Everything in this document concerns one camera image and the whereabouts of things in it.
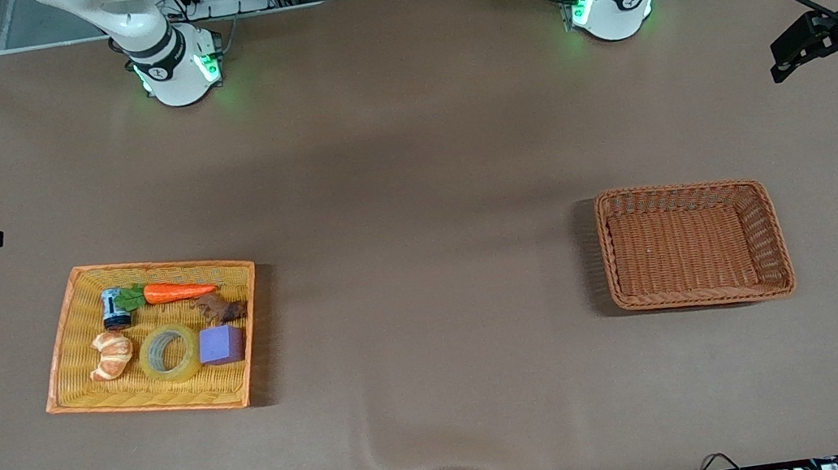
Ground orange toy carrot green leaves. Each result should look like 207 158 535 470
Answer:
116 273 220 313

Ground yellow wicker basket orange rim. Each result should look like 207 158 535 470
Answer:
27 242 275 436

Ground brown wicker basket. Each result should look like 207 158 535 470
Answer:
591 166 799 323

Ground yellowish clear tape roll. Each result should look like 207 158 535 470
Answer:
135 321 206 388

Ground small printed drink can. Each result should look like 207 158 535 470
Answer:
98 286 134 333

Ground purple foam cube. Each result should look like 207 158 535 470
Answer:
195 321 249 369

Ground toy croissant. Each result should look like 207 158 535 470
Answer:
84 328 138 384

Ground brown toy lion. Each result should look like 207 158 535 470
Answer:
188 288 249 328

